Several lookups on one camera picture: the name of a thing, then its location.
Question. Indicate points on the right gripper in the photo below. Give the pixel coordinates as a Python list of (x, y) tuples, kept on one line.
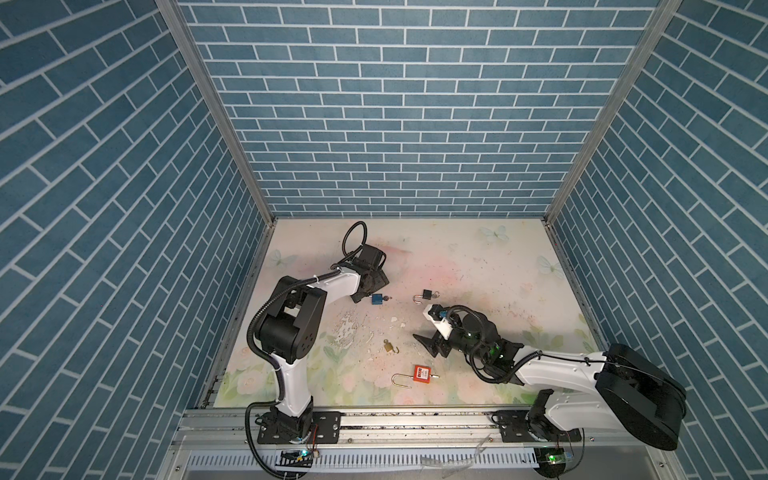
[(431, 344)]

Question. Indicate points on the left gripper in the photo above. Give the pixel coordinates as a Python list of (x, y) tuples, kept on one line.
[(380, 278)]

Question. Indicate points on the black padlock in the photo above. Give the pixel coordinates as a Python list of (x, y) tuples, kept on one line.
[(426, 295)]

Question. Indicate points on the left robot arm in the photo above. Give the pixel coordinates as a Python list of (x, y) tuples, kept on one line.
[(285, 328)]

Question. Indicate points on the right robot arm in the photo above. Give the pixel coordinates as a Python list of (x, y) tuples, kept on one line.
[(618, 389)]

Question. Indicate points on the red padlock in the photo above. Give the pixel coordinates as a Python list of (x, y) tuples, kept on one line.
[(420, 375)]

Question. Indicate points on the small brass padlock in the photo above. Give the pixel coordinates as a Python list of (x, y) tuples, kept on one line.
[(390, 348)]

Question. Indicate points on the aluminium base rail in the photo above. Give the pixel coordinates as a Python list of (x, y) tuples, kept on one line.
[(444, 441)]

